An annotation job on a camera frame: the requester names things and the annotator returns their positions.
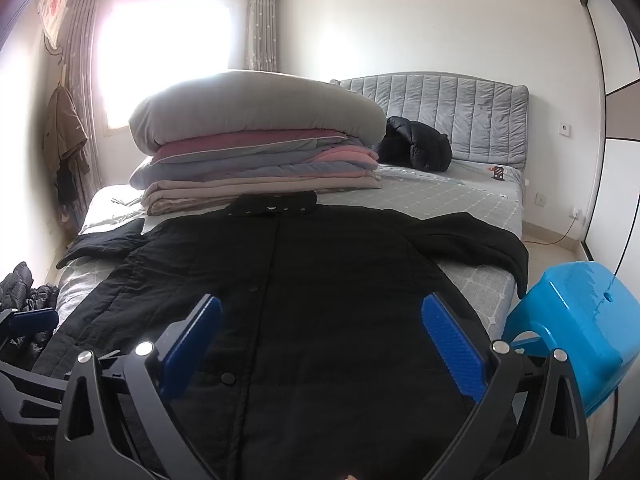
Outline hanging dark garment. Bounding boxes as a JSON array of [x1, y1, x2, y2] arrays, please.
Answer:
[[54, 157, 83, 226]]

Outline thin power cable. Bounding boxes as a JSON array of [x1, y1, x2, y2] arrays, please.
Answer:
[[520, 215, 581, 247]]

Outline pink folded blanket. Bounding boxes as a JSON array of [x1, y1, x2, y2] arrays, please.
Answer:
[[312, 146, 380, 172]]

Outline dark puffer jacket on floor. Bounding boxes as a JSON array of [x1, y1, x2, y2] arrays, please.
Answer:
[[0, 261, 60, 361]]

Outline thick grey folded quilt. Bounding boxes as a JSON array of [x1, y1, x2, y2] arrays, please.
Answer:
[[128, 70, 387, 157]]

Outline black long coat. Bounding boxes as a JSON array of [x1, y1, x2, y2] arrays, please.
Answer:
[[56, 191, 530, 480]]

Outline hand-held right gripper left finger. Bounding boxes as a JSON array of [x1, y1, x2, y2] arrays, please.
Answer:
[[54, 294, 223, 480]]

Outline hanging olive jacket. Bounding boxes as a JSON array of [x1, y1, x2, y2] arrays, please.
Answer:
[[42, 85, 91, 176]]

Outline blue plastic stool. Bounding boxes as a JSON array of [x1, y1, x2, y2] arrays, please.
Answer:
[[501, 261, 640, 418]]

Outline blue-grey folded quilt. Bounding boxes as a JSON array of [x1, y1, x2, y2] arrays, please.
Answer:
[[129, 146, 378, 191]]

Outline white embroidered bedspread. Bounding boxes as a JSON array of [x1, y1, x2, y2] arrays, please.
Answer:
[[54, 160, 526, 351]]

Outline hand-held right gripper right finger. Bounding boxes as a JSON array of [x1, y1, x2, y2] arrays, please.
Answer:
[[421, 294, 591, 480]]

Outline mauve folded quilt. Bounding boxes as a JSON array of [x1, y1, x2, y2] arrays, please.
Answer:
[[151, 129, 351, 165]]

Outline grey dotted curtain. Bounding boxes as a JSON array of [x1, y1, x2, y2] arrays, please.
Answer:
[[245, 0, 279, 73], [62, 0, 106, 233]]

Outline wall hanging with red print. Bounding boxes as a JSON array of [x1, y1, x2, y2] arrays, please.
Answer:
[[37, 0, 69, 53]]

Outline bright window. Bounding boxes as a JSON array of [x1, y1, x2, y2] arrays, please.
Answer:
[[97, 0, 236, 131]]

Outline grey quilted mat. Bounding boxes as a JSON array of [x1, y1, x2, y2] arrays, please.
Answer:
[[330, 71, 530, 171]]

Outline white wardrobe with black trim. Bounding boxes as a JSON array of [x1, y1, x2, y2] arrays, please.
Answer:
[[580, 0, 640, 281]]

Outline black puffer jacket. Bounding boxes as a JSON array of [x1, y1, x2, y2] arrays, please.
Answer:
[[374, 116, 453, 172]]

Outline beige folded blanket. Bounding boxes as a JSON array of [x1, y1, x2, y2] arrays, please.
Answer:
[[140, 172, 383, 217]]

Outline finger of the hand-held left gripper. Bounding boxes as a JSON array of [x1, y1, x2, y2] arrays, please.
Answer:
[[0, 308, 60, 350]]

